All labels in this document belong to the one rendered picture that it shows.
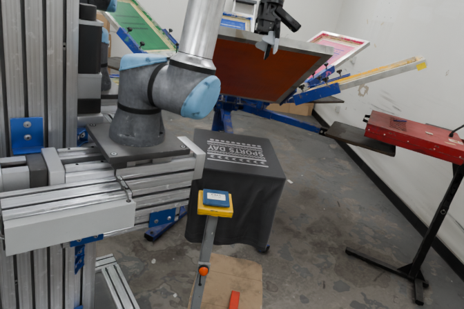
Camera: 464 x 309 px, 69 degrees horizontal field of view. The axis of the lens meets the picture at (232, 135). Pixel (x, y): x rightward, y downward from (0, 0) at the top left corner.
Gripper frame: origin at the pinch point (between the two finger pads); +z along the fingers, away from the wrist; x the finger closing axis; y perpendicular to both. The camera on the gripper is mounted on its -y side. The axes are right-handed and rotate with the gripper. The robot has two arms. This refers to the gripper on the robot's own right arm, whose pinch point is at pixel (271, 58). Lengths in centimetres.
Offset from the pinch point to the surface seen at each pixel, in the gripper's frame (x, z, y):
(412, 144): -68, 25, -110
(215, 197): -1, 54, 12
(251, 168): -32, 47, -6
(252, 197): -31, 60, -8
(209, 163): -32, 47, 14
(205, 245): -6, 75, 13
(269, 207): -33, 65, -18
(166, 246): -111, 122, 29
